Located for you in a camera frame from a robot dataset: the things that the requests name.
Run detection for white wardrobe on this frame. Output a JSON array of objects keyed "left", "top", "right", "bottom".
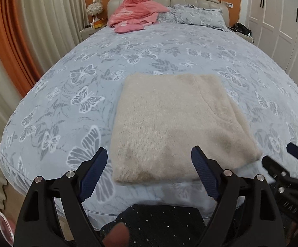
[{"left": 242, "top": 0, "right": 298, "bottom": 101}]

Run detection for pink clothes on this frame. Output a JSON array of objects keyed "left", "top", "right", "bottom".
[{"left": 108, "top": 0, "right": 170, "bottom": 33}]

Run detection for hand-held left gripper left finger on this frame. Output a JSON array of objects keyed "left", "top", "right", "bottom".
[{"left": 14, "top": 147, "right": 109, "bottom": 247}]

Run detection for bed with butterfly sheet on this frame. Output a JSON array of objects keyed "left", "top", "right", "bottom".
[{"left": 0, "top": 22, "right": 298, "bottom": 218}]

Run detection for person's dark dotted clothing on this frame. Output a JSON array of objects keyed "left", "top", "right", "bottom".
[{"left": 99, "top": 204, "right": 206, "bottom": 247}]

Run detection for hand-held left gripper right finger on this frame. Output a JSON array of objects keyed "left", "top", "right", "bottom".
[{"left": 191, "top": 145, "right": 286, "bottom": 247}]

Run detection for dark items on nightstand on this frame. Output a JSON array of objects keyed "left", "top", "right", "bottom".
[{"left": 234, "top": 23, "right": 253, "bottom": 36}]

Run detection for cream knit sweater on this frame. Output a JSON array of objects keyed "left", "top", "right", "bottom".
[{"left": 110, "top": 73, "right": 263, "bottom": 185}]

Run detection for white feather lamp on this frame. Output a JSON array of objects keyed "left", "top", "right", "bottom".
[{"left": 86, "top": 1, "right": 104, "bottom": 23}]

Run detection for person's left hand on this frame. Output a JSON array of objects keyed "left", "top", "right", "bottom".
[{"left": 104, "top": 222, "right": 132, "bottom": 247}]

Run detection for red and white round object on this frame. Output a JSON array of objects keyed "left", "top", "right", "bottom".
[{"left": 0, "top": 212, "right": 16, "bottom": 245}]

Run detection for butterfly print pillow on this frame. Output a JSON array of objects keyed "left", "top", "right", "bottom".
[{"left": 156, "top": 4, "right": 228, "bottom": 32}]

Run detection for beige nightstand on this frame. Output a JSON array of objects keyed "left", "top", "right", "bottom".
[
  {"left": 228, "top": 27, "right": 255, "bottom": 45},
  {"left": 80, "top": 26, "right": 106, "bottom": 43}
]

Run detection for orange curtain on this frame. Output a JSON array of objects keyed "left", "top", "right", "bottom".
[{"left": 0, "top": 0, "right": 44, "bottom": 97}]

